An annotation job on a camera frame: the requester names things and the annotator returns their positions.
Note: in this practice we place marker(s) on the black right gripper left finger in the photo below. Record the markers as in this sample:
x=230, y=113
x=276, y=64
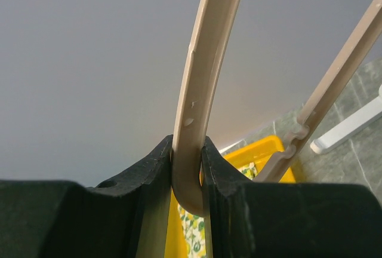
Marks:
x=124, y=216

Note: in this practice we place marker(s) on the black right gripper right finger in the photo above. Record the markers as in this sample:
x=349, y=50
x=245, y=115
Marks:
x=248, y=219

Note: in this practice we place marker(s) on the beige hanger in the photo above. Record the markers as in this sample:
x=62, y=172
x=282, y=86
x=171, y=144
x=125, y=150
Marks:
x=210, y=36

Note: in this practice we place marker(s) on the lemon print folded cloth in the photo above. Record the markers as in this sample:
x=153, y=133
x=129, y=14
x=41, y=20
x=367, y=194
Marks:
x=193, y=228

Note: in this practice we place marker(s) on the yellow plastic tray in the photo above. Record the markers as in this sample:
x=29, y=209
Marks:
x=249, y=160

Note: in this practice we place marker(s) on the metal clothes rack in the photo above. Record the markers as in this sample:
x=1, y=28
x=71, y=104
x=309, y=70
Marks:
x=349, y=127

